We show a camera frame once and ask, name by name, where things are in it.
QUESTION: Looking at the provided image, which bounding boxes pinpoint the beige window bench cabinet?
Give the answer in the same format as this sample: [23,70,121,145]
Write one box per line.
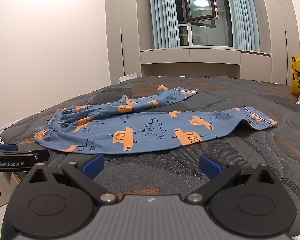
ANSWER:
[139,46,272,80]

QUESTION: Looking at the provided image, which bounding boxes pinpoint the yellow shopping bag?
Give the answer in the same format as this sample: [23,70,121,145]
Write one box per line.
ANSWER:
[290,56,300,95]

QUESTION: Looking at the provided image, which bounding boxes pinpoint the beige wardrobe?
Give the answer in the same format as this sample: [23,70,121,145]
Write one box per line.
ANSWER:
[259,0,300,85]
[105,0,154,85]

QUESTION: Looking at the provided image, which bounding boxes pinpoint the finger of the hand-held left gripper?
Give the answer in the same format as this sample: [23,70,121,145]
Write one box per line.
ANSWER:
[0,144,50,160]

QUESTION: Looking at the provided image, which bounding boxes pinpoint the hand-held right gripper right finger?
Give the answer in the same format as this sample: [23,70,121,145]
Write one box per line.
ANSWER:
[186,154,282,206]

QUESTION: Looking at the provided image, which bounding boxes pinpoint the blue pants with orange print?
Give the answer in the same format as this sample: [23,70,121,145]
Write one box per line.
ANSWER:
[32,85,278,155]

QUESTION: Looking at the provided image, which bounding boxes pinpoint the small white box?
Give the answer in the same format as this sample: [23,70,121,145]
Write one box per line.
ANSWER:
[119,73,138,82]

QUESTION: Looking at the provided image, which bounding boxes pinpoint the grey quilted mattress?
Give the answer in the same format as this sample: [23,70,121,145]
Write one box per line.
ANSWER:
[0,76,300,240]

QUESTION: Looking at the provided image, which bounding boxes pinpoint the dark framed window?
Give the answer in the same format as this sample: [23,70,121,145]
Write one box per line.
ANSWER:
[172,0,234,47]

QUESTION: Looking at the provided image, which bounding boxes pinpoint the light blue curtain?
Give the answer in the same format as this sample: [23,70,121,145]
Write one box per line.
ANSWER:
[225,0,261,52]
[148,0,181,50]

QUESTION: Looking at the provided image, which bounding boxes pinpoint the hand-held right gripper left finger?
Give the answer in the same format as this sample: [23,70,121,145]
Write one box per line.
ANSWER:
[21,152,120,207]

